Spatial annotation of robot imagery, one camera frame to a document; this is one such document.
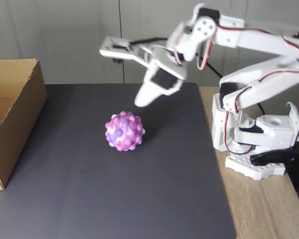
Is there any pink purple knobby ball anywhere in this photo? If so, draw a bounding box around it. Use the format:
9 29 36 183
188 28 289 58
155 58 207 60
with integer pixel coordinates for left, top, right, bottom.
104 111 147 152

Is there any brown cardboard box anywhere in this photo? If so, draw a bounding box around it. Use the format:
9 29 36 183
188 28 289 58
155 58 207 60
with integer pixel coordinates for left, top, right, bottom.
0 58 48 191

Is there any black table mat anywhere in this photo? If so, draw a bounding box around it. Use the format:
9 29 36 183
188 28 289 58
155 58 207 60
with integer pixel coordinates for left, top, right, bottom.
0 83 238 239

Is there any black table clamp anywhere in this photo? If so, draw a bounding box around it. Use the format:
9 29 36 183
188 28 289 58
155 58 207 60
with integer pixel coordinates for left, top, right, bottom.
249 151 299 193

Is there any black camera cable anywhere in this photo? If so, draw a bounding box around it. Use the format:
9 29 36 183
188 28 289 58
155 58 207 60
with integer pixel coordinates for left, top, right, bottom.
127 36 267 116

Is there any small black camera module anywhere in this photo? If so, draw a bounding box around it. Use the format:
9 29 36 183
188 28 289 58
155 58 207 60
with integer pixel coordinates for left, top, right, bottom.
111 42 130 65

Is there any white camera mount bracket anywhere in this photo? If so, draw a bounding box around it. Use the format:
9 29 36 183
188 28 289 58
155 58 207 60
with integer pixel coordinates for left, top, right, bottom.
99 36 157 70

